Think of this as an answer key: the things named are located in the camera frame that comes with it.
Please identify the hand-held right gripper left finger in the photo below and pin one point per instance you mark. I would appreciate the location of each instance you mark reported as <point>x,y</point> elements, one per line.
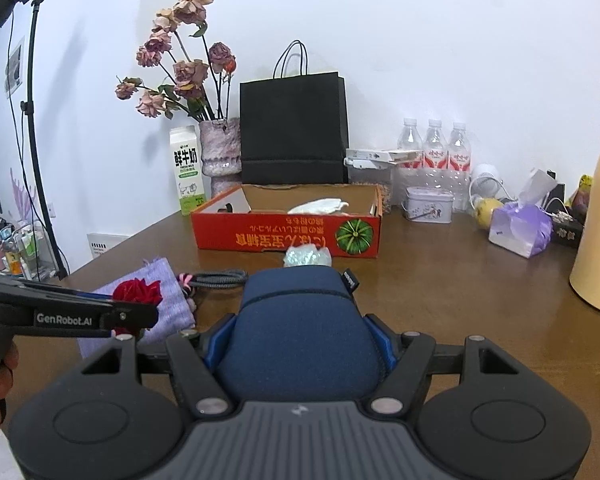
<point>216,346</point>

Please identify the flat white carton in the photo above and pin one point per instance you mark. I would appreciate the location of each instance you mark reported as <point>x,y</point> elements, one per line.
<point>380,154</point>

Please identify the purple knit pouch red flower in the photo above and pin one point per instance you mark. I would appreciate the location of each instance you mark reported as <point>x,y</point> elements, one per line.
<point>172,290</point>

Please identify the white green milk carton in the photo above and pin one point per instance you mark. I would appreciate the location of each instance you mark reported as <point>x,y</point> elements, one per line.
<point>187,170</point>

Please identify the purple tissue pack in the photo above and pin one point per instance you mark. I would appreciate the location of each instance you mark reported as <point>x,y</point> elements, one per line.
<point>522,230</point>

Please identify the small black box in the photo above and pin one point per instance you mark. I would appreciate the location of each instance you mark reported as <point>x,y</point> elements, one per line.
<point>567,232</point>

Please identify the clear food container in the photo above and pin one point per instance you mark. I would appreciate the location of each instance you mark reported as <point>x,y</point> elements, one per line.
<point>367,185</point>

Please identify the small wall picture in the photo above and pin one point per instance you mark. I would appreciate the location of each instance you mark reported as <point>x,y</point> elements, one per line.
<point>14,70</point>

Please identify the clear acrylic organiser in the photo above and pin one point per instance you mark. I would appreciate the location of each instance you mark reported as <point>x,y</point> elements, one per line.
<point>30,252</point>

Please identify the dark blue zip pouch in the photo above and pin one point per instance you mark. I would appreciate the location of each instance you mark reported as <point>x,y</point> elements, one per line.
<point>300,330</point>

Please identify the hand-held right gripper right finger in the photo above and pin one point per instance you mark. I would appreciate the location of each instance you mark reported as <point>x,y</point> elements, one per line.
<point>386,344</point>

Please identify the black power bank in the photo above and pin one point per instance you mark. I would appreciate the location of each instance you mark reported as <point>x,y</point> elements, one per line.
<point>557,190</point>

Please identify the dried rose bouquet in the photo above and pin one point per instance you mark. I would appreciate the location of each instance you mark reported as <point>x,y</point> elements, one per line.
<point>180,75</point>

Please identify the colourful snack bag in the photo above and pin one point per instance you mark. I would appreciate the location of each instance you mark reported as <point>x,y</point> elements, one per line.
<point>580,197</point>

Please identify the printed tin box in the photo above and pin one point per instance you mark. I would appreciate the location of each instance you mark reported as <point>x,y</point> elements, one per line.
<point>427,205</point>

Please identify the orange cardboard box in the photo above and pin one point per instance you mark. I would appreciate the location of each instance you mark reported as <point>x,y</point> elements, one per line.
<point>280,235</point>

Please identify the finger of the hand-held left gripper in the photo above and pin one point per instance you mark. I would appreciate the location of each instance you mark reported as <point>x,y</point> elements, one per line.
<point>135,316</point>
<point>65,292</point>

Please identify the black paper bag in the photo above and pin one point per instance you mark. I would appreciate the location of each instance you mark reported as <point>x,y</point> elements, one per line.
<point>295,130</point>

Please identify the black light stand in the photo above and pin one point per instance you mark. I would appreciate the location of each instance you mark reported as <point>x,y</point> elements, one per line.
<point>35,135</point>

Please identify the clear water bottle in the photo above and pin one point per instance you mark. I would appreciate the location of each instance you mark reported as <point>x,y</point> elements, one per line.
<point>435,147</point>
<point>410,145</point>
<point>459,150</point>

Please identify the purple textured vase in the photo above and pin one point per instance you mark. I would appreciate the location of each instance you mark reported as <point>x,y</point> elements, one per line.
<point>221,152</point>

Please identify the iridescent plastic wrap ball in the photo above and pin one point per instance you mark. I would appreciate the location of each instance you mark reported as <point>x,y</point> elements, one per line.
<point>307,257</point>

